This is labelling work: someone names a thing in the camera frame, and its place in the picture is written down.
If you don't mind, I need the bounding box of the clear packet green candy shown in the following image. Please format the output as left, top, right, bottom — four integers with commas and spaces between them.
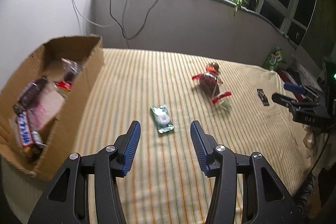
218, 98, 231, 111

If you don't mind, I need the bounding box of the brown ball snack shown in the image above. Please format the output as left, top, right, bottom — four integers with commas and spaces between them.
206, 62, 219, 74

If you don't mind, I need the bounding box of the red-ended brown cake packet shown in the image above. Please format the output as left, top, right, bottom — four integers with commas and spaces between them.
191, 67, 232, 104

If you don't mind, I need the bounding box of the white red blue candy bar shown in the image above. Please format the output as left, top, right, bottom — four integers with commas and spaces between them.
17, 111, 34, 147

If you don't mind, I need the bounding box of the tan paper snack packet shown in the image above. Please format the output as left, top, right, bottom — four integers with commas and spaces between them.
27, 83, 64, 131

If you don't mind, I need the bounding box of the green white candy packet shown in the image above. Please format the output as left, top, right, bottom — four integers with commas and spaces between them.
150, 105, 175, 134

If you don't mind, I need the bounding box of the red-ended dark cake packet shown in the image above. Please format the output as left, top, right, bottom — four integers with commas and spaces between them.
55, 58, 83, 92

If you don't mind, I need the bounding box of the white gloved right hand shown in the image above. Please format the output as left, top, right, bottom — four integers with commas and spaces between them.
303, 124, 327, 160

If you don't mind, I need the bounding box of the small black snack sachet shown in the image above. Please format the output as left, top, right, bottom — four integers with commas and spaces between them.
257, 89, 269, 106

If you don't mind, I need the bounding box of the red storage box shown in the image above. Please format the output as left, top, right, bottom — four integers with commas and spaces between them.
277, 69, 298, 85

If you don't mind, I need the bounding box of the green snack bag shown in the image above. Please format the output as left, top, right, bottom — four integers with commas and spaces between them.
263, 47, 286, 71

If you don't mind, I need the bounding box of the striped yellow table cloth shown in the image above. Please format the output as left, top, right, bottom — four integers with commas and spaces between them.
2, 48, 320, 224

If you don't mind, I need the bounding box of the brown cardboard box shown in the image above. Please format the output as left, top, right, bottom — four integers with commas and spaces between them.
1, 36, 104, 181

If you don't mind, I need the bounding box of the black camera mount green light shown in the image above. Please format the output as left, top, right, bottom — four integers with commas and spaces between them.
322, 57, 335, 123

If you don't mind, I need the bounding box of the black cable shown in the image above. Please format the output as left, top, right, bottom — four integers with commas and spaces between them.
109, 0, 185, 50

